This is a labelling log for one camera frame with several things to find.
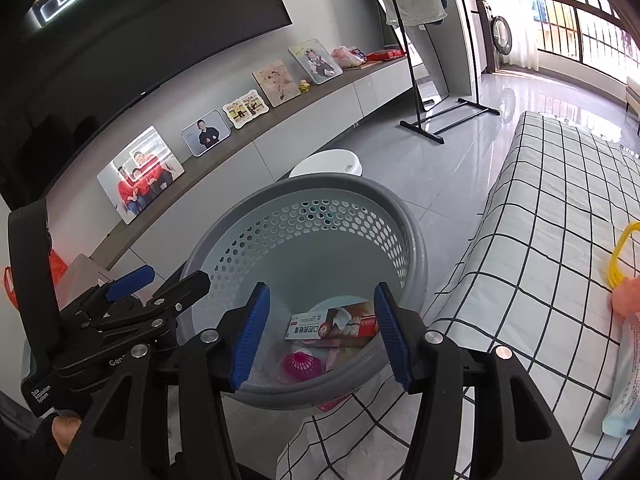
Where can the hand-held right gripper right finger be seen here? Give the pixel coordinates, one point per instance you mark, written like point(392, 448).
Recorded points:
point(392, 340)

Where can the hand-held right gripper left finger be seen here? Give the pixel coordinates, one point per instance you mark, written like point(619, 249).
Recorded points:
point(250, 340)

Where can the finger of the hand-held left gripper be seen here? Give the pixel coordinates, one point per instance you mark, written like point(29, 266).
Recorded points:
point(130, 282)
point(190, 285)

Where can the long red cardboard box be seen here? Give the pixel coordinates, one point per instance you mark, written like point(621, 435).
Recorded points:
point(305, 327)

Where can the pink mesh plastic cup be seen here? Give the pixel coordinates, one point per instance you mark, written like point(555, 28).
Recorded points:
point(302, 366)

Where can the grey perforated plastic basket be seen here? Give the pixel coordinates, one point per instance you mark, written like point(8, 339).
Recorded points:
point(400, 240)

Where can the white wet wipes packet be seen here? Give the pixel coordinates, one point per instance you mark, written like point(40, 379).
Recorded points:
point(625, 385)

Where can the person's left forearm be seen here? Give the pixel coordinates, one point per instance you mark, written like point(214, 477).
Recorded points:
point(25, 440)

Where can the person's left hand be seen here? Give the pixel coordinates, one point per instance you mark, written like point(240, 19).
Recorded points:
point(67, 432)

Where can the white checked tablecloth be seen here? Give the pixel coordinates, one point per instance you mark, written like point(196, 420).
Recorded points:
point(525, 260)

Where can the white round plastic stool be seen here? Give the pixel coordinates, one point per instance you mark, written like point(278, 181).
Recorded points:
point(325, 162)

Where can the grey wood-topped media cabinet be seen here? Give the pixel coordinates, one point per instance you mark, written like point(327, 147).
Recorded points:
point(310, 125)

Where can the black clothes rack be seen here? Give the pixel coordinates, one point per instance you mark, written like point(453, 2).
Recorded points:
point(422, 132)

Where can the wooden children photo panel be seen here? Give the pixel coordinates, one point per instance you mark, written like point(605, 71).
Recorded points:
point(276, 82)

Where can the large black television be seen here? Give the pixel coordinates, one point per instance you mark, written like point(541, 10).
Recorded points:
point(150, 35)

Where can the pink plastic bag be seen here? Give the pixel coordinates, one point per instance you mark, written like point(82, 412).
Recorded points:
point(349, 57)

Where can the flat red gift box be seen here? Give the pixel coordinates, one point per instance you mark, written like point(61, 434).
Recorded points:
point(386, 54)

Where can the white tall cabinet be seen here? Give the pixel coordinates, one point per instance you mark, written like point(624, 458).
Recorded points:
point(465, 50)

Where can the front-loading washing machine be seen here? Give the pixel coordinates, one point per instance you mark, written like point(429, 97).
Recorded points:
point(500, 35)

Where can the white sheer curtain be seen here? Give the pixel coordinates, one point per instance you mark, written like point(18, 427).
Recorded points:
point(525, 35)

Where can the black framed balcony window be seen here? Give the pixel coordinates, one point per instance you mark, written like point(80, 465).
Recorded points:
point(590, 25)

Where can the large family photo frame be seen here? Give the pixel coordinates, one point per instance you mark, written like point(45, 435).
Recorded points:
point(140, 180)

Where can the man portrait photo frame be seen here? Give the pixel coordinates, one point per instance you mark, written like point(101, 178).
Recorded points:
point(206, 132)

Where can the scalloped collage photo frame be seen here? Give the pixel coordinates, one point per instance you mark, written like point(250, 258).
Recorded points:
point(246, 109)

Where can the baby portrait photo frame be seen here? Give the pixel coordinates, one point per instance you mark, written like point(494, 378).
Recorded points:
point(316, 62)

